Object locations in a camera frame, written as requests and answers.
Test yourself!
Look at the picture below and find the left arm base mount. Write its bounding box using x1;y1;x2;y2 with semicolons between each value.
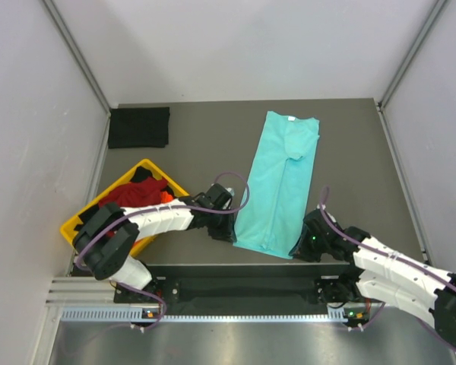
107;270;163;304

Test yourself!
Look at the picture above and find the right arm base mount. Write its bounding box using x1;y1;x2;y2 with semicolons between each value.
315;275;364;303

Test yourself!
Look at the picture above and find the aluminium frame rail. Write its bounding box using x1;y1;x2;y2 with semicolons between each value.
45;274;456;307

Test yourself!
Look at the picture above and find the orange t shirt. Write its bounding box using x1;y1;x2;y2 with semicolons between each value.
160;191;175;204

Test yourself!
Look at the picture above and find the black t shirt in bin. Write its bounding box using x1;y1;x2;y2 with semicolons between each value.
74;167;176;232

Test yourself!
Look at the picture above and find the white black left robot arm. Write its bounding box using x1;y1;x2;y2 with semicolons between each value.
72;183;235;302

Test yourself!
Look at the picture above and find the folded black t shirt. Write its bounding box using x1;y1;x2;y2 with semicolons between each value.
108;107;170;149

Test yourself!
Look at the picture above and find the dark red t shirt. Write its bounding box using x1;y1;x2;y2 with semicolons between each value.
98;177;167;208

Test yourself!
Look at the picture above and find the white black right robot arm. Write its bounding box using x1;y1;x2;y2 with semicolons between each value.
291;208;456;351

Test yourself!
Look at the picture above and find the teal t shirt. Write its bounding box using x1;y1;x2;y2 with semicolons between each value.
234;111;319;259

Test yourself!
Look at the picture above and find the grey slotted cable duct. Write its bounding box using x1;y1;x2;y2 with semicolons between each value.
60;306;369;322

